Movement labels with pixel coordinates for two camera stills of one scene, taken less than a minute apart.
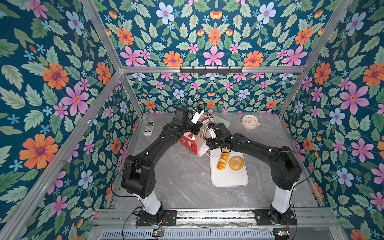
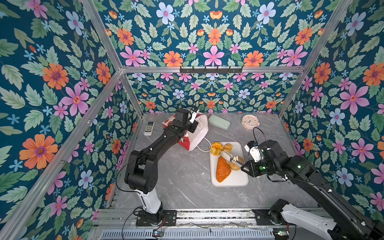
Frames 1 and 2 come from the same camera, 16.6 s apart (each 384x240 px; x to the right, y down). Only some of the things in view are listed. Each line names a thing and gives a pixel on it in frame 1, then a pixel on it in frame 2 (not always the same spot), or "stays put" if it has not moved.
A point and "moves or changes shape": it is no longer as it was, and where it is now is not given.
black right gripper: [210, 144] to [251, 170]
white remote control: [149, 128] stays put
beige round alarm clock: [250, 122] stays put
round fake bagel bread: [238, 166] stays put
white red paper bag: [196, 144] moves or changes shape
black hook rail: [209, 71] stays put
